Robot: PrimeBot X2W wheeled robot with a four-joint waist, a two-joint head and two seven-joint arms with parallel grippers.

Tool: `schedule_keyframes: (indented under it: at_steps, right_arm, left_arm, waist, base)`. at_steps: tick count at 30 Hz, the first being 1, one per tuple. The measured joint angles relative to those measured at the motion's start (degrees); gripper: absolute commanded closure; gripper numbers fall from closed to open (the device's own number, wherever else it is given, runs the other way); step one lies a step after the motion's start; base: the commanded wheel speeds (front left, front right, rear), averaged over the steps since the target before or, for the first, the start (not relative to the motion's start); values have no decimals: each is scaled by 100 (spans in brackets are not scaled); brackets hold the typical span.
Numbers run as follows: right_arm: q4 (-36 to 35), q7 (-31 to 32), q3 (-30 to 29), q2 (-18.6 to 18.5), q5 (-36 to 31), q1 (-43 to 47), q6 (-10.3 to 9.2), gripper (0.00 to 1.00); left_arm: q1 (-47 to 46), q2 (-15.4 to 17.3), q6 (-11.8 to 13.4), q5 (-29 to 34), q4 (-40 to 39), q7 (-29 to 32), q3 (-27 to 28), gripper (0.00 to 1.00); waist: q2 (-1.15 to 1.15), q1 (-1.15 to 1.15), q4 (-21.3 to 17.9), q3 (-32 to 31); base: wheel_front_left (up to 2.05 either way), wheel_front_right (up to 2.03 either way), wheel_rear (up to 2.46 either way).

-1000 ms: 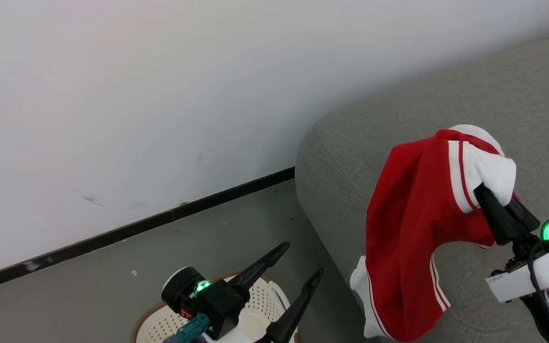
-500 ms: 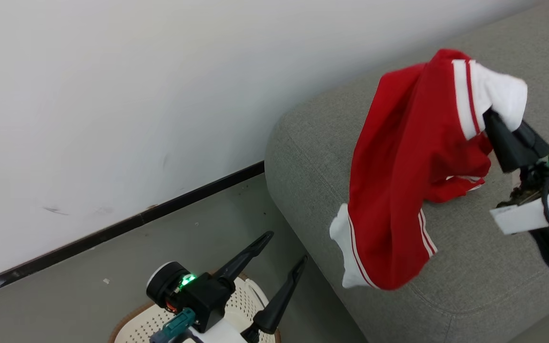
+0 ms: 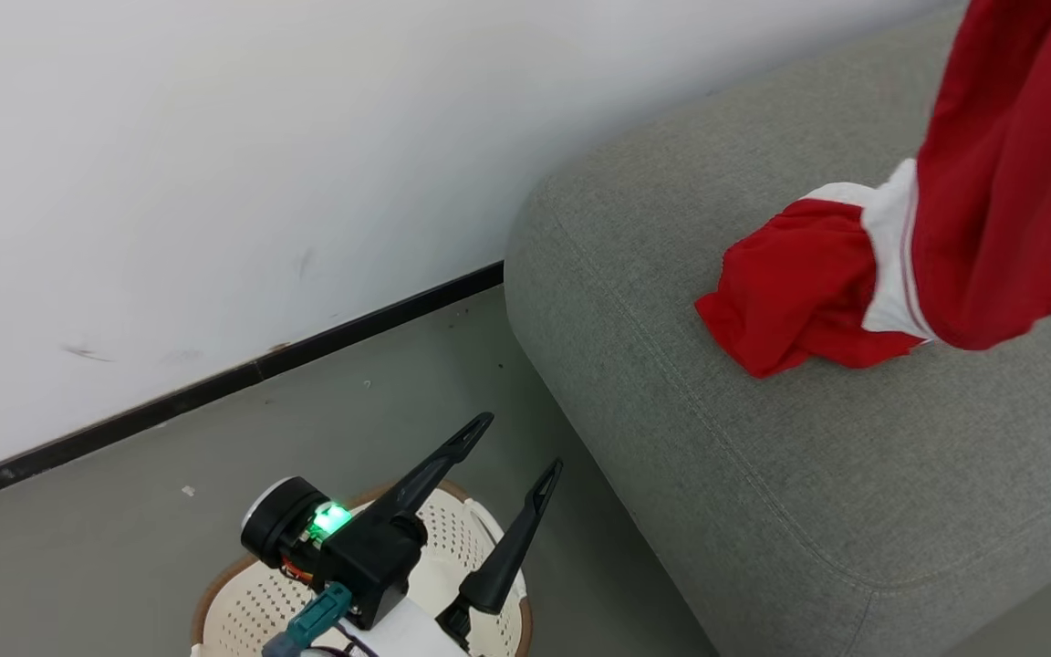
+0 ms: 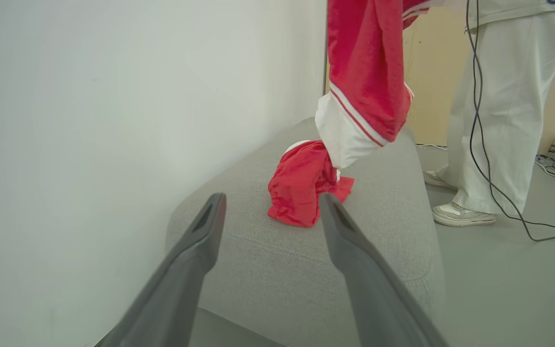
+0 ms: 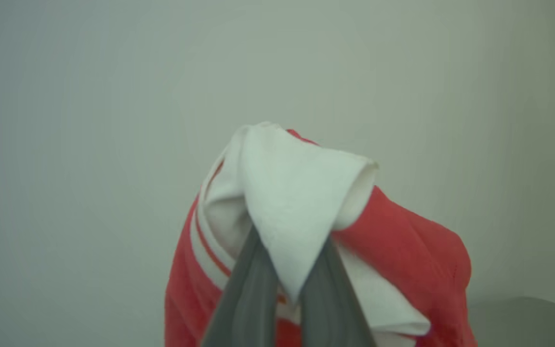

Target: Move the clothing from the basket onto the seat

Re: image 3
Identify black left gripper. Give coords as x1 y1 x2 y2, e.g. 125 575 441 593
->
241 412 565 652

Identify red shorts white stripes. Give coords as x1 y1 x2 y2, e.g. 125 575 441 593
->
909 0 1051 352

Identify cream perforated laundry basket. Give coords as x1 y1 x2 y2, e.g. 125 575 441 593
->
190 480 535 657

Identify grey fabric sofa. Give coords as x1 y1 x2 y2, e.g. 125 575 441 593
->
503 0 1051 657

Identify left arm cable teal plug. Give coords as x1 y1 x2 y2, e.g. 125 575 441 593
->
260 583 379 657

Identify black wall baseboard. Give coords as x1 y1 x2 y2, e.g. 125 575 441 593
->
0 260 506 513

